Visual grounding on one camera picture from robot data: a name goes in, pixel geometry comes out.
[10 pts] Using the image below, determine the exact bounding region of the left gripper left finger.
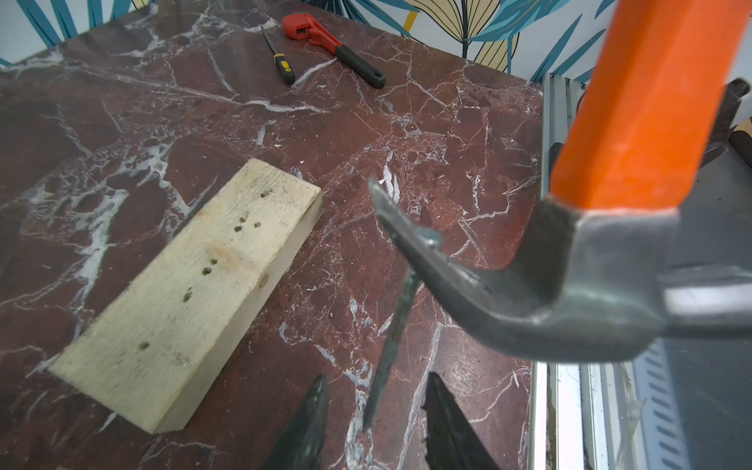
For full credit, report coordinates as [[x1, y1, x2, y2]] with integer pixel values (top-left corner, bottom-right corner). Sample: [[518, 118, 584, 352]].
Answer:
[[262, 375, 329, 469]]

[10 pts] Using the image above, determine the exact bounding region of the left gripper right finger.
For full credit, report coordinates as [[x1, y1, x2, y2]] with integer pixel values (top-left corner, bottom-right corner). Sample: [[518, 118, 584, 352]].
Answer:
[[422, 372, 499, 469]]

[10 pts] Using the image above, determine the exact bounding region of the wooden block with nails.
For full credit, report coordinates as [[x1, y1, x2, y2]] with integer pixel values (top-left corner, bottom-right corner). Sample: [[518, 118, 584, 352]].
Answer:
[[51, 159, 322, 434]]

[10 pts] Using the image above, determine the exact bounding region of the claw hammer orange black handle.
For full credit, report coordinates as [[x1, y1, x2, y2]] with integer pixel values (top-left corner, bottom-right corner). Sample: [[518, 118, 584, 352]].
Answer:
[[368, 1, 751, 363]]

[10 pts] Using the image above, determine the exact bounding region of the yellow black screwdriver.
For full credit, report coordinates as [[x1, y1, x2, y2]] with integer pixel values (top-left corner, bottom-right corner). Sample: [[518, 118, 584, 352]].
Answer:
[[262, 27, 296, 84]]

